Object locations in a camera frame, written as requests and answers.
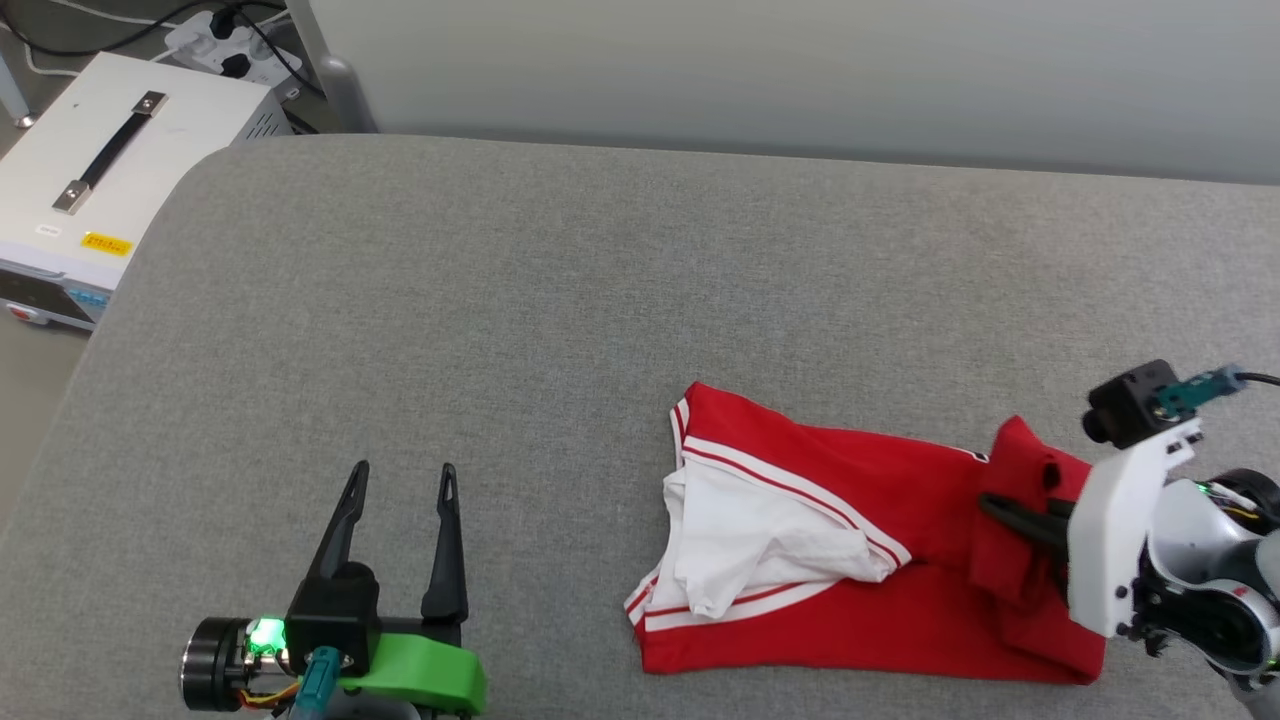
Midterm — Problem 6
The grey metal leg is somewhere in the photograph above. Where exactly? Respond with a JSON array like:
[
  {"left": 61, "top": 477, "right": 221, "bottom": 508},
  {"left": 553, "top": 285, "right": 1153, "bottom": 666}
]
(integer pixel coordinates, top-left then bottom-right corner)
[{"left": 0, "top": 48, "right": 33, "bottom": 130}]

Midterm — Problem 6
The white power strip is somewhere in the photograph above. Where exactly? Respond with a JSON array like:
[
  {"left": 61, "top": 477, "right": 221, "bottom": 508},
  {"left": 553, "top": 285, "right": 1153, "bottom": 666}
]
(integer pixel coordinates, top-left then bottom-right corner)
[{"left": 163, "top": 4, "right": 303, "bottom": 89}]

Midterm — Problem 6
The grey metal post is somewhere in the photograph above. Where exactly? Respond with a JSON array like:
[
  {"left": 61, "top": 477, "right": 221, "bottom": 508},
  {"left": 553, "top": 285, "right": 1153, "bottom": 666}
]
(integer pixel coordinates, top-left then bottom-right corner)
[{"left": 285, "top": 0, "right": 380, "bottom": 135}]

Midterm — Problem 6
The black floor cable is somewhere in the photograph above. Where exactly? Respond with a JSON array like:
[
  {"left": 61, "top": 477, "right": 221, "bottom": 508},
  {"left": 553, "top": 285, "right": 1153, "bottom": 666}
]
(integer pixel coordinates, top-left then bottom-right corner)
[{"left": 0, "top": 0, "right": 286, "bottom": 59}]

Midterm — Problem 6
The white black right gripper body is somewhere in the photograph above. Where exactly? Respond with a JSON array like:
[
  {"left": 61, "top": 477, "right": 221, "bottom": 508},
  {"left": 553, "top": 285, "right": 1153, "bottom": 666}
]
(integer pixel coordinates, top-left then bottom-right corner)
[{"left": 1064, "top": 419, "right": 1202, "bottom": 640}]

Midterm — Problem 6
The teal plug right camera cable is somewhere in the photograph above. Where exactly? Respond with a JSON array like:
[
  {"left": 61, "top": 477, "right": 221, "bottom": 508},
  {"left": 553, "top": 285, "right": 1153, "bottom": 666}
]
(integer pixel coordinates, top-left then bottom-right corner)
[{"left": 1155, "top": 366, "right": 1280, "bottom": 417}]

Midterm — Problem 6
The red white basketball jersey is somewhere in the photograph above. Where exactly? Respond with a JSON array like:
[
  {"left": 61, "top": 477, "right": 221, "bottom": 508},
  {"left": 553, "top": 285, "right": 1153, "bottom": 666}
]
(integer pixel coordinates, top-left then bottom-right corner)
[{"left": 624, "top": 381, "right": 1110, "bottom": 687}]

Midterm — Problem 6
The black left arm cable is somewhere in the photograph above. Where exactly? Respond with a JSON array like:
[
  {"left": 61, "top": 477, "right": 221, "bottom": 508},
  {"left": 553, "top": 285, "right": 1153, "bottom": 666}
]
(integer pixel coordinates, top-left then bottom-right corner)
[{"left": 292, "top": 647, "right": 347, "bottom": 720}]

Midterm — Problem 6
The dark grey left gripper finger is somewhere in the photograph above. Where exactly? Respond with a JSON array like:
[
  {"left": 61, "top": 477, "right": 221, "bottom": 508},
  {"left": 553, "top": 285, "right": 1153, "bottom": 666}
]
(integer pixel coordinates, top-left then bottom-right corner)
[
  {"left": 420, "top": 463, "right": 470, "bottom": 622},
  {"left": 305, "top": 460, "right": 371, "bottom": 583}
]

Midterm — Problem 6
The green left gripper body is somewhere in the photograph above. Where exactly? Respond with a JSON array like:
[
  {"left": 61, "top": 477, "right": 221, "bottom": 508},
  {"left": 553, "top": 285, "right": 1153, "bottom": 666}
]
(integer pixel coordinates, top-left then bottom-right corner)
[{"left": 338, "top": 616, "right": 489, "bottom": 717}]

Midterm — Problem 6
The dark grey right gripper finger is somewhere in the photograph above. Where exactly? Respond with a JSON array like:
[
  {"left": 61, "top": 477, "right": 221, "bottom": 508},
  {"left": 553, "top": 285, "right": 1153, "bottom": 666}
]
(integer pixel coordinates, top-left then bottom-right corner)
[{"left": 977, "top": 492, "right": 1074, "bottom": 552}]

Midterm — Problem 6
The white power supply box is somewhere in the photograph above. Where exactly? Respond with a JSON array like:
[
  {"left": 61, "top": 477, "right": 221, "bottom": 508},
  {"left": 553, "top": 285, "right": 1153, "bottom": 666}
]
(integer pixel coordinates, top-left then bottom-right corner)
[{"left": 0, "top": 51, "right": 297, "bottom": 332}]

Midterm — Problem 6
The white floor cable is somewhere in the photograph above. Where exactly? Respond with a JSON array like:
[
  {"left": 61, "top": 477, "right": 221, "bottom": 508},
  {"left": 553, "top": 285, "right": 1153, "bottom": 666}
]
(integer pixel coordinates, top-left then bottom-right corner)
[{"left": 18, "top": 0, "right": 173, "bottom": 81}]

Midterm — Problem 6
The black strap handle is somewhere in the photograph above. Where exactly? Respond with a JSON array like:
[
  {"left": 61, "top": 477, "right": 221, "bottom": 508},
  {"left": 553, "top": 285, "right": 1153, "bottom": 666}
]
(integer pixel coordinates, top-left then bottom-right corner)
[{"left": 52, "top": 91, "right": 169, "bottom": 215}]

